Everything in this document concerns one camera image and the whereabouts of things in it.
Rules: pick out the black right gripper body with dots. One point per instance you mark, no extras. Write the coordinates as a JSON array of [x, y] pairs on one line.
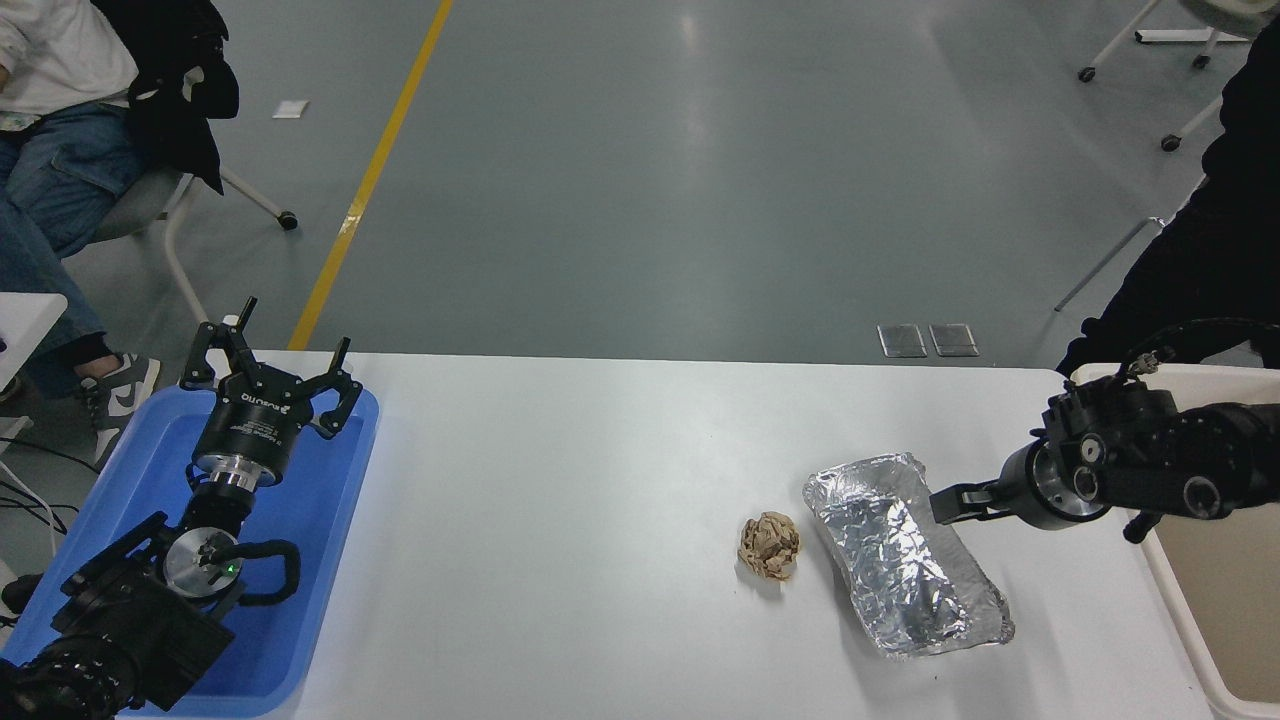
[[1022, 485]]

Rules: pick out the seated person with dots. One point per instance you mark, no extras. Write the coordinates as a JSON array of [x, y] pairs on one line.
[[60, 180]]

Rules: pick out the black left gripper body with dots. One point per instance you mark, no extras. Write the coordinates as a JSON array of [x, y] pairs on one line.
[[250, 425]]

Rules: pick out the crumpled tan paper ball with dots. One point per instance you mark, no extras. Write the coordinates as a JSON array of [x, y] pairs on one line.
[[769, 545]]

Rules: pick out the large pale plastic bin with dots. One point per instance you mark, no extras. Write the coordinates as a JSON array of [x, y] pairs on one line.
[[1215, 610]]

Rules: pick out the metal floor plate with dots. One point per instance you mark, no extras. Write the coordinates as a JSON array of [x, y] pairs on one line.
[[902, 341], [953, 340]]

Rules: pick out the standing person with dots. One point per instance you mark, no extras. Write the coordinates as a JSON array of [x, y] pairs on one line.
[[1220, 240]]

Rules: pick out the white wheeled chair base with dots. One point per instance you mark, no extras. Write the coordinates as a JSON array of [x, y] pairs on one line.
[[1120, 40]]

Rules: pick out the small white table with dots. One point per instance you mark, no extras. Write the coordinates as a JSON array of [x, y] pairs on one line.
[[25, 320]]

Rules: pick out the blue plastic tray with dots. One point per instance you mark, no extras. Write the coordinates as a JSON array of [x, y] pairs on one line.
[[310, 520]]

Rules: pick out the black jacket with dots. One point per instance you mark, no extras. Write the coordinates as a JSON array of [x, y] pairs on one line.
[[170, 110]]

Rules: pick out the foil tray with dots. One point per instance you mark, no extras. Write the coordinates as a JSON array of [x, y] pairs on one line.
[[900, 570]]

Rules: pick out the white paper scrap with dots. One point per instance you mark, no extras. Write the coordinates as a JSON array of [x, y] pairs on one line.
[[289, 110]]

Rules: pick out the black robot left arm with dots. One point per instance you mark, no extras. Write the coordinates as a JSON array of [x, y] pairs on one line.
[[120, 620]]

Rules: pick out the small black object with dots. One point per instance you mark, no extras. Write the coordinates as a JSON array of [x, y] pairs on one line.
[[22, 592]]

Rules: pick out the grey chair with white legs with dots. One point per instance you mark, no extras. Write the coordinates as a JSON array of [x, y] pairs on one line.
[[130, 205]]

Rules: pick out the grey metal chair leg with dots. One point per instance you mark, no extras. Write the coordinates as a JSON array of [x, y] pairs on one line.
[[1110, 265]]

